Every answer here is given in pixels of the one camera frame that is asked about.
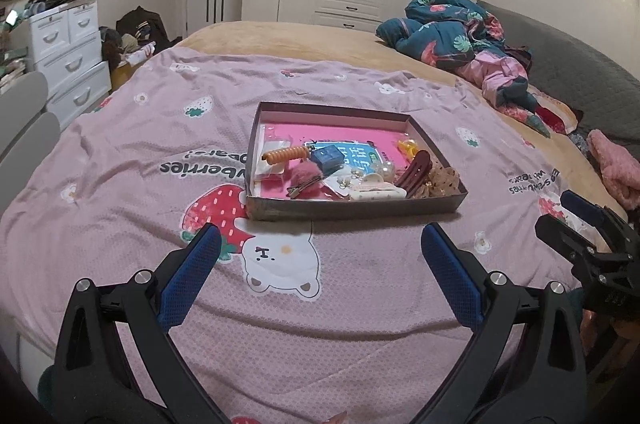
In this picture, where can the cluttered shelf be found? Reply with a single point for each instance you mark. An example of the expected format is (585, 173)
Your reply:
(12, 63)

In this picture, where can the brown cardboard box tray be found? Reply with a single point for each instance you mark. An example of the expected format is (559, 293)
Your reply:
(350, 209)

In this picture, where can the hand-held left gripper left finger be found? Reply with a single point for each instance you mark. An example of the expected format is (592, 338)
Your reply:
(192, 274)

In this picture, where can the small white packet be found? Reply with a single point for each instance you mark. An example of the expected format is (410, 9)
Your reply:
(267, 174)

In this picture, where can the cream hair claw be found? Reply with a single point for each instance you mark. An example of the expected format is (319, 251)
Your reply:
(375, 193)

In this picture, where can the clear pearl accessory packet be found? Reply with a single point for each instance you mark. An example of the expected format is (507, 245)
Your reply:
(384, 168)

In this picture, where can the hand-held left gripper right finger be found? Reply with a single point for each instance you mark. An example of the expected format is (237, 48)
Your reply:
(450, 274)

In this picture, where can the pink strawberry print blanket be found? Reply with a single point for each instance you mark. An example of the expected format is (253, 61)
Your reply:
(150, 184)

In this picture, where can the grey padded headboard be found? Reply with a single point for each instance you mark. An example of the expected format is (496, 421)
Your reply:
(575, 63)

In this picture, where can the blue floral quilt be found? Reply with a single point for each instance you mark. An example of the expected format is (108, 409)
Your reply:
(440, 33)

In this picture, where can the pink book with blue label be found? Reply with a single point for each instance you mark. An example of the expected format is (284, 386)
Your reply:
(350, 134)

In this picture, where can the grey padded chair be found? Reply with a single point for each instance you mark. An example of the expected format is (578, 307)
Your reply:
(25, 143)

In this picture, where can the lit phone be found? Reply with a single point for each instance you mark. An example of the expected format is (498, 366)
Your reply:
(11, 18)

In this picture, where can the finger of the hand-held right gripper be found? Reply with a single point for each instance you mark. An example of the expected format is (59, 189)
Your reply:
(580, 204)
(555, 231)

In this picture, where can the yellow hoop earrings packet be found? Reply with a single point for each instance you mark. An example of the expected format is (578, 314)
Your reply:
(407, 147)

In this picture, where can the pink fluffy cloth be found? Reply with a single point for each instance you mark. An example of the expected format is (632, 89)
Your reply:
(617, 168)

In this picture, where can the pink floral garment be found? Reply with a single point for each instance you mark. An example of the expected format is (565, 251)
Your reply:
(500, 76)

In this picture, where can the dark pile of clothes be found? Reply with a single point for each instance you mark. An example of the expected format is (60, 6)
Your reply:
(142, 23)

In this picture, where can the red patterned pillow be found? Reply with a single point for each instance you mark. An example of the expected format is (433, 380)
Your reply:
(555, 113)

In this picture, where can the white drawer chest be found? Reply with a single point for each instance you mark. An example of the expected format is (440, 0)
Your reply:
(70, 63)

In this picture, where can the pearl earring card packet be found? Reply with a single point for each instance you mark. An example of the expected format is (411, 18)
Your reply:
(345, 184)

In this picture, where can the blue fabric hair clip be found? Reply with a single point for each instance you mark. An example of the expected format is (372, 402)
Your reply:
(327, 156)

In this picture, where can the dark red hair claw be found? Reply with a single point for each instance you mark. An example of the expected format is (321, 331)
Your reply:
(417, 168)

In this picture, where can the pink fluffy hair clip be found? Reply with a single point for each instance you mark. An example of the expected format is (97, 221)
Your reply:
(310, 174)

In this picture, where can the beige bed sheet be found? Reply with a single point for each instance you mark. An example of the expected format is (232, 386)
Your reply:
(300, 36)

